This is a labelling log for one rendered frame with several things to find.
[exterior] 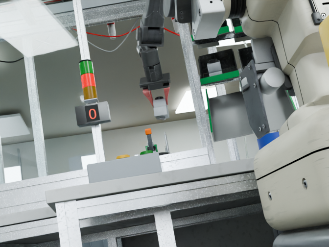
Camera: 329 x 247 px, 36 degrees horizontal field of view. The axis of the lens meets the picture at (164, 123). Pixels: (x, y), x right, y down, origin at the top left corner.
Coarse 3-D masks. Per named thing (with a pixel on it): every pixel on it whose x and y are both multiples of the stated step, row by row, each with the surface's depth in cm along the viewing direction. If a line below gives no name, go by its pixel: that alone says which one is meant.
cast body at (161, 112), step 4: (156, 100) 170; (160, 100) 170; (164, 100) 170; (156, 104) 170; (160, 104) 170; (164, 104) 170; (156, 108) 168; (160, 108) 168; (164, 108) 168; (156, 112) 168; (160, 112) 168; (164, 112) 168; (168, 112) 174; (156, 116) 168; (160, 116) 169; (164, 116) 170; (168, 116) 172
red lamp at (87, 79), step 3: (81, 75) 188; (84, 75) 187; (87, 75) 187; (90, 75) 188; (93, 75) 189; (81, 78) 188; (84, 78) 187; (87, 78) 187; (90, 78) 187; (93, 78) 188; (84, 81) 187; (87, 81) 187; (90, 81) 187; (93, 81) 188; (84, 84) 187; (87, 84) 186; (90, 84) 187; (93, 84) 187
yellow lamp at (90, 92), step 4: (84, 88) 187; (88, 88) 186; (92, 88) 186; (84, 92) 187; (88, 92) 186; (92, 92) 186; (96, 92) 188; (84, 96) 187; (88, 96) 185; (92, 96) 186; (96, 96) 187
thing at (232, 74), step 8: (200, 56) 194; (208, 56) 194; (216, 56) 194; (224, 56) 193; (232, 56) 193; (200, 64) 187; (224, 64) 194; (232, 64) 194; (200, 72) 178; (208, 72) 195; (224, 72) 186; (232, 72) 167; (200, 80) 169; (208, 80) 168; (216, 80) 168; (224, 80) 168
